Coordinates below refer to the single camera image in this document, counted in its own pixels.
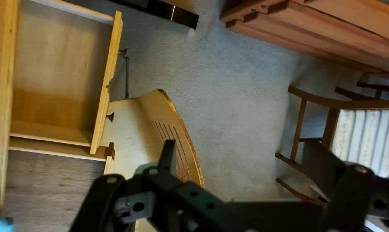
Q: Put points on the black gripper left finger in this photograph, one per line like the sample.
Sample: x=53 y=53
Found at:
x=109 y=201

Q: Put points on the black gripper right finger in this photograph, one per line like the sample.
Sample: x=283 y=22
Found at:
x=353 y=194

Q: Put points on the light wood open drawer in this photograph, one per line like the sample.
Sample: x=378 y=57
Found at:
x=57 y=65

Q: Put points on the dark chair striped cushion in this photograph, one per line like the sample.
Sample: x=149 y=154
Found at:
x=366 y=133

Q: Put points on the light wooden chair back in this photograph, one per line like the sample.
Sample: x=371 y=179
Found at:
x=134 y=129

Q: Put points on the light wood roll-top desk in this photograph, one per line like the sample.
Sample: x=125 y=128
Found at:
x=2 y=85

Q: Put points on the brown wooden table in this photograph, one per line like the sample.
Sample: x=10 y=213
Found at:
x=332 y=26

